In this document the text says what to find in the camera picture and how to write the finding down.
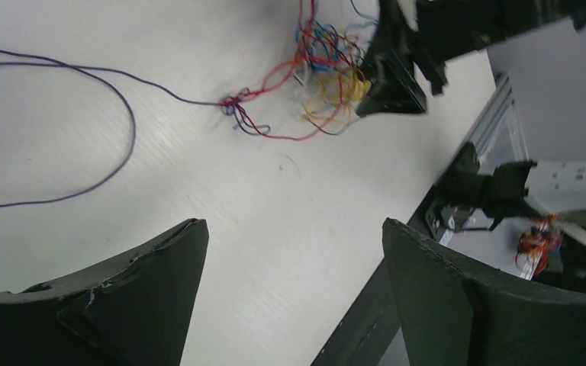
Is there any dark purple wire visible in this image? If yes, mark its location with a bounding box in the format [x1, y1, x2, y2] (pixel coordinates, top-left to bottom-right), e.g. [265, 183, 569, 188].
[0, 48, 274, 209]

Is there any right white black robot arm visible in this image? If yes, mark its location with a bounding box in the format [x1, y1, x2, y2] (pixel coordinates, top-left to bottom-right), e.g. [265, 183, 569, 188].
[356, 1, 586, 246]

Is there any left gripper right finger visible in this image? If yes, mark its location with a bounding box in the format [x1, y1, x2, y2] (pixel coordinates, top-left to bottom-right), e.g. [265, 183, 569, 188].
[382, 219, 586, 365]

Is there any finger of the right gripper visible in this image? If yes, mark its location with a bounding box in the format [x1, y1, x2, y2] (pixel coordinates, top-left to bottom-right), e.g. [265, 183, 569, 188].
[356, 1, 427, 117]

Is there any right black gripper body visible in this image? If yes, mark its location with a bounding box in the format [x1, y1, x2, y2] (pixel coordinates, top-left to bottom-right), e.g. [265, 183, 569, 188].
[399, 0, 586, 97]

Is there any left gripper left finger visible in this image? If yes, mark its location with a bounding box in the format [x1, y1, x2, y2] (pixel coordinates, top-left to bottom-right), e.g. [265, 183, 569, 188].
[0, 219, 209, 365]

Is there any multicolour wire bundle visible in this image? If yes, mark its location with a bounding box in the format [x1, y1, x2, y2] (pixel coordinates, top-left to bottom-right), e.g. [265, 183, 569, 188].
[219, 0, 380, 143]

